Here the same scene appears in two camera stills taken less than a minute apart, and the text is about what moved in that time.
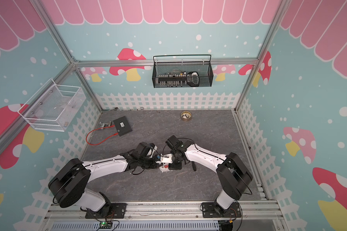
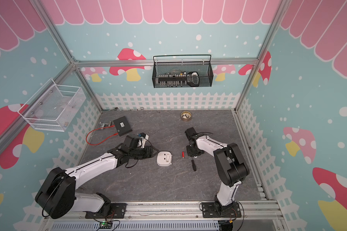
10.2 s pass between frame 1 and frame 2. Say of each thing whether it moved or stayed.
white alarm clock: moved
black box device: stayed
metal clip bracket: stayed
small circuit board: stayed
